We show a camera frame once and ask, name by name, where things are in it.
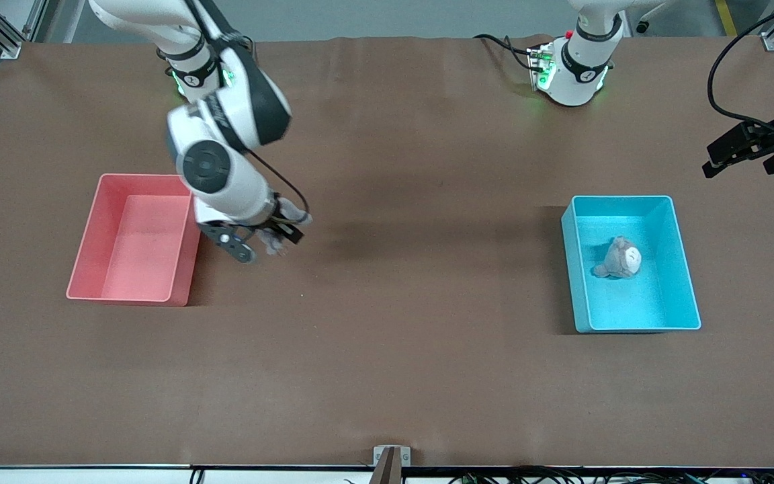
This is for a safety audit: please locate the grey plush toy with keyring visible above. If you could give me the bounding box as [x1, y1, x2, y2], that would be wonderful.
[256, 211, 314, 257]

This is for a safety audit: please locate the pink plastic box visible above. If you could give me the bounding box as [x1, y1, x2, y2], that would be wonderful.
[66, 173, 204, 307]

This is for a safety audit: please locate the blue plastic box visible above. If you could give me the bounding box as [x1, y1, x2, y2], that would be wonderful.
[560, 195, 702, 334]

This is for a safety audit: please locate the long black left arm cable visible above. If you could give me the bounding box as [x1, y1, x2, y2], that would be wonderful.
[707, 0, 774, 144]

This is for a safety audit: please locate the metal table edge bracket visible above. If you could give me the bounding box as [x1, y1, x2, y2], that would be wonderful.
[373, 445, 412, 484]

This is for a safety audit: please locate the black left base cable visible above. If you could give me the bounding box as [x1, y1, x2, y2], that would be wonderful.
[473, 34, 537, 71]

